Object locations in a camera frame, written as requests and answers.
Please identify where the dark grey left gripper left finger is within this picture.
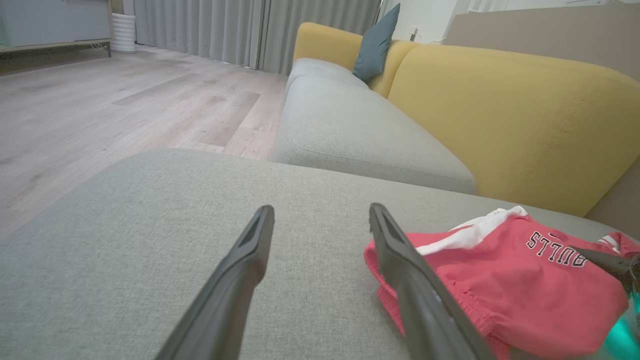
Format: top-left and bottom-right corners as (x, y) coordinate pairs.
(154, 205), (276, 360)

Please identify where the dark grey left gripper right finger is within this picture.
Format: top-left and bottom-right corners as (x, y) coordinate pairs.
(369, 202), (499, 360)

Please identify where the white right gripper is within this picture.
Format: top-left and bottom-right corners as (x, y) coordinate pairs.
(570, 246), (640, 360)

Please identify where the red Bulls 23 jersey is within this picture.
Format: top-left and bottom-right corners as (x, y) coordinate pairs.
(364, 206), (640, 358)

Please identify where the large grey sofa chaise seat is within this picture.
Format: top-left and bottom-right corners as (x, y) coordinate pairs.
(0, 148), (640, 360)

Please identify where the wide yellow sofa backrest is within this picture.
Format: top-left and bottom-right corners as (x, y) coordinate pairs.
(387, 44), (640, 217)

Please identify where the grey sofa seat cushion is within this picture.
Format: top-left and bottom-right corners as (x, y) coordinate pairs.
(286, 57), (371, 93)
(270, 75), (478, 196)

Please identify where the teal throw pillow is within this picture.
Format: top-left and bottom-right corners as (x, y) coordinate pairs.
(352, 3), (401, 84)

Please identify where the grey pleated curtain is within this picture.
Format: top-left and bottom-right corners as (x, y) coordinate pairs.
(134, 0), (383, 76)

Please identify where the narrow yellow sofa backrest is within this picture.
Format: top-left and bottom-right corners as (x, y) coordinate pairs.
(292, 22), (420, 99)

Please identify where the white ribbed plant pot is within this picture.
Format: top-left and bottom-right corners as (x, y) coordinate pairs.
(110, 13), (137, 54)

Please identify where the pale low tv cabinet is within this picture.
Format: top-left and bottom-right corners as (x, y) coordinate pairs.
(0, 0), (113, 58)

